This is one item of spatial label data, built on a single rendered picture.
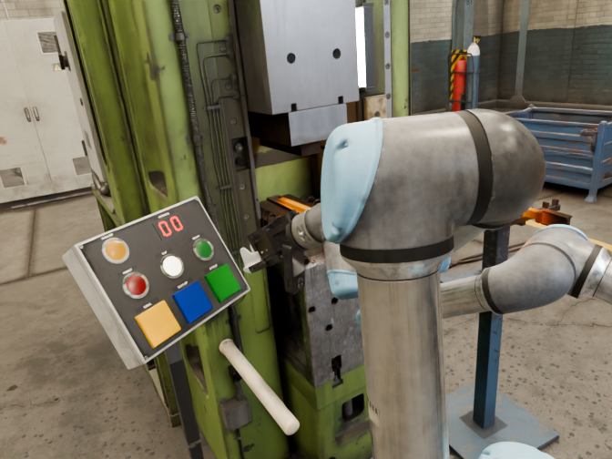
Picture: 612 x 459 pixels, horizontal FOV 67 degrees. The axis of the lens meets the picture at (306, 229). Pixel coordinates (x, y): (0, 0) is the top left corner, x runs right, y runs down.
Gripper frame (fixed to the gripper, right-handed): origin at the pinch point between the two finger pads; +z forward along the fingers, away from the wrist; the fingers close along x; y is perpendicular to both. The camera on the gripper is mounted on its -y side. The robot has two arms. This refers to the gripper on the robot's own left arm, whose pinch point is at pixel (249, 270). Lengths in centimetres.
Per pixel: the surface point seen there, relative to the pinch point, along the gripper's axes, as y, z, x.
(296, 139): 24.5, -2.9, -36.8
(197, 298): 0.3, 10.3, 9.0
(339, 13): 49, -25, -52
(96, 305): 9.8, 16.3, 27.0
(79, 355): -5, 204, -34
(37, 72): 294, 414, -228
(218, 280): 1.3, 10.3, 1.3
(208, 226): 14.2, 11.0, -4.9
